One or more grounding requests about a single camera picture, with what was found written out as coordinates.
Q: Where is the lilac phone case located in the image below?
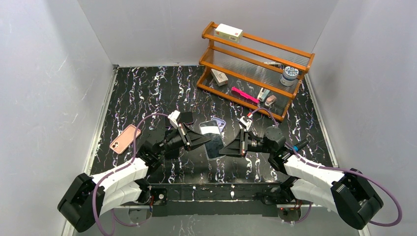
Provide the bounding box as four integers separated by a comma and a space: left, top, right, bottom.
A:
211, 117, 226, 132

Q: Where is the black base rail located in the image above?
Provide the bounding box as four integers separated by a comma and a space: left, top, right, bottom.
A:
117, 184, 313, 218

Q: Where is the blue white jar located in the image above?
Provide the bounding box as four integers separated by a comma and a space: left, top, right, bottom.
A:
280, 66, 299, 87

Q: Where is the pink comb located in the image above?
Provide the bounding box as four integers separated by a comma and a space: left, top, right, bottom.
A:
231, 87, 260, 104

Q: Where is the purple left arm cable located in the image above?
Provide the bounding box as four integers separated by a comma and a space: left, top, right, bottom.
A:
92, 113, 170, 236

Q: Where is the white cardboard box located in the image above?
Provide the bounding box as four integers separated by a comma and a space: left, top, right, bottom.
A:
214, 24, 243, 43

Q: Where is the purple-edged smartphone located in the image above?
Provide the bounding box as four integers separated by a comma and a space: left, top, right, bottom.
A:
164, 112, 194, 128

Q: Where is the orange wooden shelf rack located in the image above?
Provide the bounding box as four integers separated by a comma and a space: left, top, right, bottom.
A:
197, 22, 315, 121

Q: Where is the black smartphone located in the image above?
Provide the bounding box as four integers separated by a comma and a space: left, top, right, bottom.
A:
199, 120, 224, 160

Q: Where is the light blue stapler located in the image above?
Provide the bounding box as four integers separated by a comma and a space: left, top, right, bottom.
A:
257, 88, 270, 102

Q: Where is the small grey box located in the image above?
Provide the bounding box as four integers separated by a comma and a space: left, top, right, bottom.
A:
210, 69, 228, 87

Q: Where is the pink small stapler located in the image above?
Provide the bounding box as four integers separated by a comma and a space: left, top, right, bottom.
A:
264, 95, 277, 107

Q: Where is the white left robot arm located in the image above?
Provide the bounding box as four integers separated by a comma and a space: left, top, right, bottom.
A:
57, 123, 210, 232

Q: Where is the pink cased phone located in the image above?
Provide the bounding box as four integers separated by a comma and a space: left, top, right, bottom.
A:
109, 124, 136, 154

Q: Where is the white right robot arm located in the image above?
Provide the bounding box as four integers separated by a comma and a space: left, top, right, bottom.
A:
219, 126, 384, 230

